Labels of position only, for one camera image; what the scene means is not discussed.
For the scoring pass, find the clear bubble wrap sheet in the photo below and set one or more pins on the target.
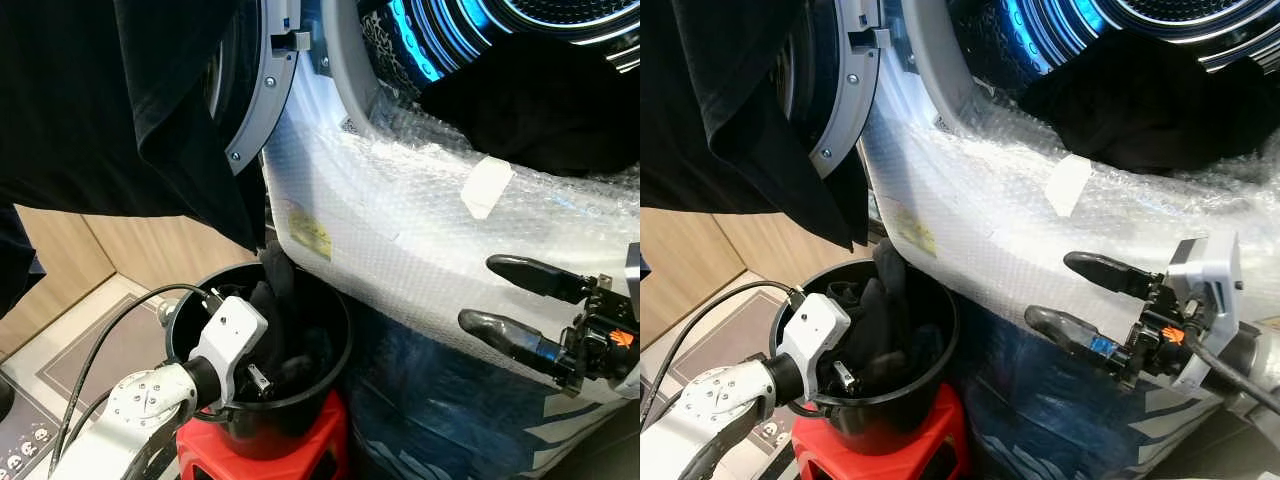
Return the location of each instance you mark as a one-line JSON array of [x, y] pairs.
[[420, 230], [1000, 260]]

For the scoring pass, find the grey round washer door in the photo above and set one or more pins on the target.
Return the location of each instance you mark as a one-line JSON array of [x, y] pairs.
[[262, 95], [850, 100]]

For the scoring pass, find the blue-lit steel washer drum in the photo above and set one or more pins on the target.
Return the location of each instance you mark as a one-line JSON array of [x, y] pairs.
[[1040, 25], [450, 25]]

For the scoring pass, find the grey-brown floor mat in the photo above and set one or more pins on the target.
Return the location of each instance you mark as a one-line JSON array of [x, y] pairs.
[[735, 335], [120, 345]]

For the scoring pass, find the small black garment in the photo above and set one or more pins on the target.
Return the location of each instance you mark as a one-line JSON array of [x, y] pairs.
[[885, 300], [280, 310]]

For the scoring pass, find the large black hanging garment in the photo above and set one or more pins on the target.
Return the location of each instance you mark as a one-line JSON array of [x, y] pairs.
[[90, 100], [700, 90]]

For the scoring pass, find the yellow warning sticker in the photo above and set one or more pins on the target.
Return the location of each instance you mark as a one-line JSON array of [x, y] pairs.
[[915, 233], [312, 235]]

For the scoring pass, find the black clothes pile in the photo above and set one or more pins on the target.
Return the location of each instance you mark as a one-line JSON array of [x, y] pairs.
[[540, 110], [1140, 105]]

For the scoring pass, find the white tape piece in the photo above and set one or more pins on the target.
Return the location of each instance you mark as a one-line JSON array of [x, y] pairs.
[[487, 187], [1067, 185]]

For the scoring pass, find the dark navy hanging garment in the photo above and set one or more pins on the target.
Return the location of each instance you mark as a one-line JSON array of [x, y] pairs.
[[15, 260]]

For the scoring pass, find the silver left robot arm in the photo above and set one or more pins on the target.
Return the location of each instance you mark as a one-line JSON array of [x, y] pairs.
[[140, 405], [715, 400]]

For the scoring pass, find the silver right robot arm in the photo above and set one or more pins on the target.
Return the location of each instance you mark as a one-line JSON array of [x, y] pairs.
[[1260, 365]]

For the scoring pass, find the white front-load washing machine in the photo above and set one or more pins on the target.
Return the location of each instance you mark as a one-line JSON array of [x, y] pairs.
[[1000, 250], [430, 260]]

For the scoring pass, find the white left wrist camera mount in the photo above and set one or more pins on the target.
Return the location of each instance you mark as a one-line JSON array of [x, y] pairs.
[[230, 330], [815, 330]]

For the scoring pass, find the black plastic bucket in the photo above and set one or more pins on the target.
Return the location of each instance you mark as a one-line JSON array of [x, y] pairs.
[[330, 340], [935, 340]]

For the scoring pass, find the round black object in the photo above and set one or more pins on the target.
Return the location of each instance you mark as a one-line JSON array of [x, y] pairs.
[[5, 398]]

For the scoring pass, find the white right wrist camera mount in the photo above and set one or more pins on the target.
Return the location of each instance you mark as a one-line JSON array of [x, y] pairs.
[[634, 265], [1210, 275]]

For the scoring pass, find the dark mat with skull print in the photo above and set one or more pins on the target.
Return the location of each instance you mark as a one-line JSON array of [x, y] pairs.
[[25, 445], [770, 432]]

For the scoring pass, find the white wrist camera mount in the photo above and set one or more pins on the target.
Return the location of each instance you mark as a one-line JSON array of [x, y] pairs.
[[815, 330], [634, 265], [1210, 275], [230, 330]]

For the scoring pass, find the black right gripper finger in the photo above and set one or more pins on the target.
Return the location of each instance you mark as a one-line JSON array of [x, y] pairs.
[[540, 278], [1115, 273], [510, 335], [1075, 328]]

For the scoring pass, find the red plastic stool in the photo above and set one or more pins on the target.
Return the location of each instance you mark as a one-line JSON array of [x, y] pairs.
[[300, 450], [920, 445]]

